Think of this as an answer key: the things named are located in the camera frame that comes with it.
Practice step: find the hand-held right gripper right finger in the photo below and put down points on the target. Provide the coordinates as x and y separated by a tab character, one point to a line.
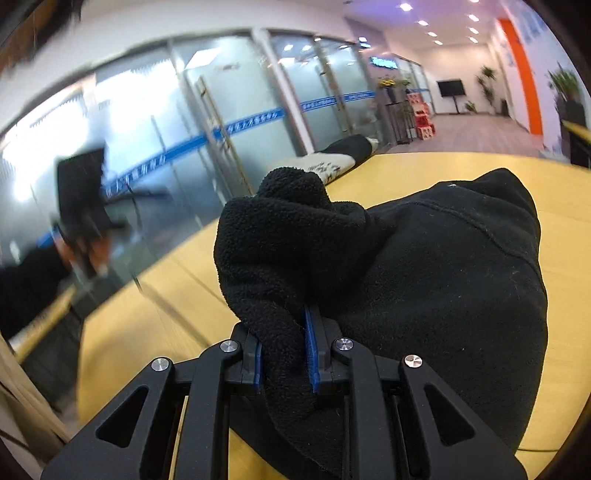
311	355

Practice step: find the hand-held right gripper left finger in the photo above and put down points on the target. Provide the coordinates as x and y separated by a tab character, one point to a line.
255	364

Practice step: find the black fleece zip jacket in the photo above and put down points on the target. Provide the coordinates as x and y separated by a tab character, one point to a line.
415	286

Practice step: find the person's left hand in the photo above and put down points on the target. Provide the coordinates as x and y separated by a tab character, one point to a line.
94	253

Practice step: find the beige folded printed garment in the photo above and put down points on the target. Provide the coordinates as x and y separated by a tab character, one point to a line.
323	166

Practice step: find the frosted glass partition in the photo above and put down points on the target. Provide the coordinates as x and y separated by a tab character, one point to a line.
258	106

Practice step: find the dark folded garment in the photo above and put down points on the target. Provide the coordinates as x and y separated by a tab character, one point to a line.
348	145

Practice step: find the black metal plant stand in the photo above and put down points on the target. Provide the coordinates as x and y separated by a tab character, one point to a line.
399	122

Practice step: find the stack of red boxes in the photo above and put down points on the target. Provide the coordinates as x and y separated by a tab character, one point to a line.
424	120

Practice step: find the yellow flowers in vase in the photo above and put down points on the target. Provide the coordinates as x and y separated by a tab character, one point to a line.
392	84

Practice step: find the small potted floor plant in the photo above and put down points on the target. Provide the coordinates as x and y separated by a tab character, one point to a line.
471	107

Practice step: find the black television on stand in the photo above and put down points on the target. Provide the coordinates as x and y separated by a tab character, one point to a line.
450	87

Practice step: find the tall potted palm plant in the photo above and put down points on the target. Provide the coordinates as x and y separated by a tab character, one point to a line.
487	85

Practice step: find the narrow wooden side desk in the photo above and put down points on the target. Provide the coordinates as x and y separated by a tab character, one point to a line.
577	138

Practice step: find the black cabinet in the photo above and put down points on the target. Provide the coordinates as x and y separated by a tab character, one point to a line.
572	115

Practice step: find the green potted plant on cabinet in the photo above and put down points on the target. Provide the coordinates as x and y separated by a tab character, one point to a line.
565	85

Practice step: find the glowing blue wall sign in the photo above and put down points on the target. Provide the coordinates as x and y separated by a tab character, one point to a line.
384	62

